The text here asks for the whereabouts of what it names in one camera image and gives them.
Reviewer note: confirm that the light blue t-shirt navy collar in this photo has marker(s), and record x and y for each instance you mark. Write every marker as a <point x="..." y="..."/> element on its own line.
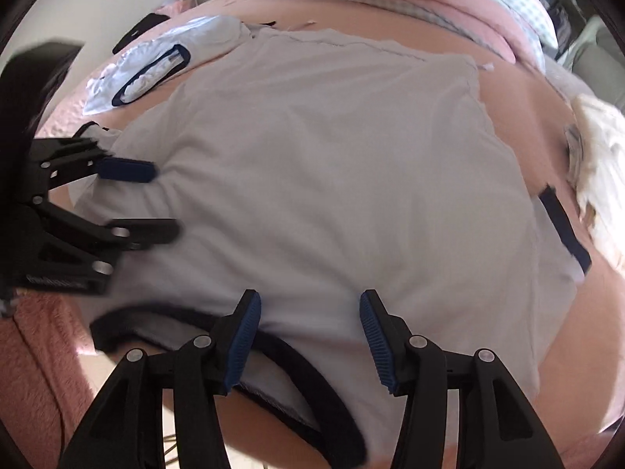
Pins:
<point x="215" y="32"/>

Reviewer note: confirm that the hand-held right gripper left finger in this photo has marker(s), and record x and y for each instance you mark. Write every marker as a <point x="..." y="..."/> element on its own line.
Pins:
<point x="241" y="342"/>

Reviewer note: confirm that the pink printed quilt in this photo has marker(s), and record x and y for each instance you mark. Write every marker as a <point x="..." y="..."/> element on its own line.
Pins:
<point x="464" y="19"/>

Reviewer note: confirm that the cream pillow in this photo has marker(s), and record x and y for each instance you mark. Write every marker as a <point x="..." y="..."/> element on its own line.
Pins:
<point x="605" y="156"/>

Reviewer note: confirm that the small printed cloth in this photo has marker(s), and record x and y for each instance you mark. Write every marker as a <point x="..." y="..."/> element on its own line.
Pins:
<point x="572" y="151"/>

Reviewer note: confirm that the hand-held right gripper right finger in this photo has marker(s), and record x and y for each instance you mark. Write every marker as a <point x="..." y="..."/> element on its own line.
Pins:
<point x="376" y="342"/>

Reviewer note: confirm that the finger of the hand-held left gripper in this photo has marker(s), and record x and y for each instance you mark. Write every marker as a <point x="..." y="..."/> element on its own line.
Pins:
<point x="127" y="170"/>
<point x="146" y="232"/>

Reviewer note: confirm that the pink bed sheet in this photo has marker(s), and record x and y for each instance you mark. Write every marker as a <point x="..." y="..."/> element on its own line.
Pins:
<point x="527" y="107"/>

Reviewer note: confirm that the black flat case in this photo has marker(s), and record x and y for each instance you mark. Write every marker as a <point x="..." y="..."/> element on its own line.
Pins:
<point x="141" y="32"/>

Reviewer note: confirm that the grey padded headboard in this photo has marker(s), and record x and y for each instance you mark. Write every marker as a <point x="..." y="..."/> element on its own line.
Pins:
<point x="600" y="58"/>

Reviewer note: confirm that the grey t-shirt navy trim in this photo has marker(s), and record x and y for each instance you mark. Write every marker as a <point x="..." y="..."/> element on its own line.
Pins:
<point x="317" y="180"/>

